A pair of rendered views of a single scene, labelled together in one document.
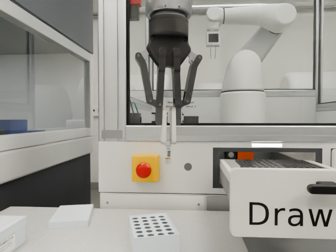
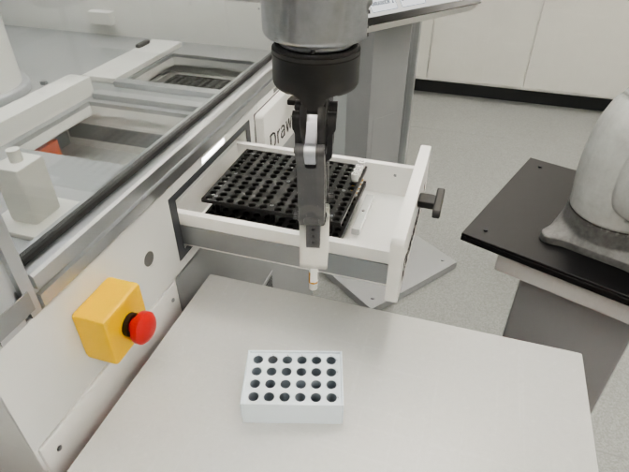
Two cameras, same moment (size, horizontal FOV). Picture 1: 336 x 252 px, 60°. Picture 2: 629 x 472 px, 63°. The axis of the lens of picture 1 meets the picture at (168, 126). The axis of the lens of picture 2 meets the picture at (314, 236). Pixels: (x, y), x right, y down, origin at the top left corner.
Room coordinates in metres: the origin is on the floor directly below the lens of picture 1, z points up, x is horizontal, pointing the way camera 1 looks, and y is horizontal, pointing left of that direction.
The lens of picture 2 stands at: (0.46, 0.43, 1.32)
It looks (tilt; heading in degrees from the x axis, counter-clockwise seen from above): 36 degrees down; 283
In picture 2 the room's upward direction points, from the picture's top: straight up
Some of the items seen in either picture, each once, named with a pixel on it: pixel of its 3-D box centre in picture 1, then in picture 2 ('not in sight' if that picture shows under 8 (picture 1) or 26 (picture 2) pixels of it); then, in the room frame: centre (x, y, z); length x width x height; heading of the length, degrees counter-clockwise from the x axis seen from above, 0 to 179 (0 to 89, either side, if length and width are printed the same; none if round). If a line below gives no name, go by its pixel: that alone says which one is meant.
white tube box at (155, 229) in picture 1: (151, 233); (293, 385); (0.58, 0.03, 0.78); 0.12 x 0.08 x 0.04; 12
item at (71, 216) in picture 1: (72, 215); not in sight; (0.72, 0.24, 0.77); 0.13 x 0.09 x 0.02; 9
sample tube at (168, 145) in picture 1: (167, 151); (313, 272); (0.56, 0.00, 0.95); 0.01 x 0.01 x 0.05
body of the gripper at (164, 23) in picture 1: (168, 43); (315, 93); (0.56, 0.00, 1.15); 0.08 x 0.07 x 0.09; 99
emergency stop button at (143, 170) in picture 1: (143, 170); (138, 326); (0.76, 0.06, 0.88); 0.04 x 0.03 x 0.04; 86
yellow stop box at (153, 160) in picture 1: (145, 167); (115, 320); (0.79, 0.06, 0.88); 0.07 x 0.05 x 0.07; 86
